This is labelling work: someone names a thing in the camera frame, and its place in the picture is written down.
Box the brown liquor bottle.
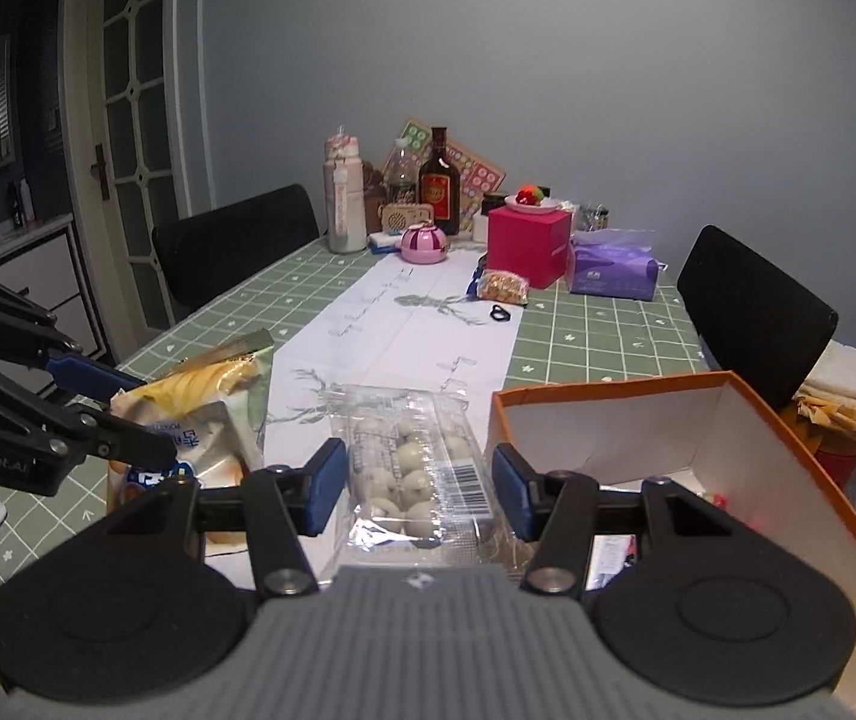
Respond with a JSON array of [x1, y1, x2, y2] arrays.
[[418, 126, 461, 236]]

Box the pink dotted card board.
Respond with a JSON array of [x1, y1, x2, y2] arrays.
[[447, 139, 508, 215]]

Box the purple tissue pack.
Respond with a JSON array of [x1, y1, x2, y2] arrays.
[[568, 229, 662, 302]]

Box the white glass-paned door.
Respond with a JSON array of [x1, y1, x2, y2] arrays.
[[60, 0, 215, 331]]

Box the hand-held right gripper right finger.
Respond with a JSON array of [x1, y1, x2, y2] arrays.
[[492, 444, 733, 593]]

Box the green dotted card board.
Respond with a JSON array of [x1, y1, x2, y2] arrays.
[[398, 116, 436, 158]]

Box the folded cream towel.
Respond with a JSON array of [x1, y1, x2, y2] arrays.
[[794, 340, 856, 452]]

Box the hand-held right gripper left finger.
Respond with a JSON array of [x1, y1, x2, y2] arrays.
[[109, 439, 349, 597]]

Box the white water bottle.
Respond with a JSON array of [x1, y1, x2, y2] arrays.
[[323, 127, 367, 254]]

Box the pink round lidded box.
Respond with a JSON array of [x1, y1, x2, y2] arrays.
[[399, 223, 450, 266]]

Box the pink cube box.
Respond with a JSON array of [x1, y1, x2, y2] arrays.
[[488, 205, 573, 290]]

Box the black chair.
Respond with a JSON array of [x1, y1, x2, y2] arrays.
[[677, 225, 840, 410], [152, 184, 322, 331]]

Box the white cabinet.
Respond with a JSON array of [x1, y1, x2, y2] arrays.
[[0, 211, 110, 398]]

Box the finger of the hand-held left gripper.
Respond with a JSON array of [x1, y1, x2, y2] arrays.
[[0, 351, 178, 470], [0, 255, 150, 400]]

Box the clear plastic bottle green label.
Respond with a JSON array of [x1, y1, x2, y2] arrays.
[[385, 136, 420, 207]]

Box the small clear snack bag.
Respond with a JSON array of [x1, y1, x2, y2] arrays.
[[475, 268, 530, 306]]

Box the red stool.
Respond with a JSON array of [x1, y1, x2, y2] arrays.
[[810, 446, 856, 492]]

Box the orange cardboard box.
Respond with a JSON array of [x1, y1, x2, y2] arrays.
[[489, 370, 856, 616]]

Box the dark brown jar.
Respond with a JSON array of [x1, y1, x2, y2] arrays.
[[363, 161, 388, 235]]

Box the clear packet of white balls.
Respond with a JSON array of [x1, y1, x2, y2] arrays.
[[330, 384, 526, 567]]

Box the wooden radio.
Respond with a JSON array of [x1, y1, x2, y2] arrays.
[[381, 202, 433, 235]]

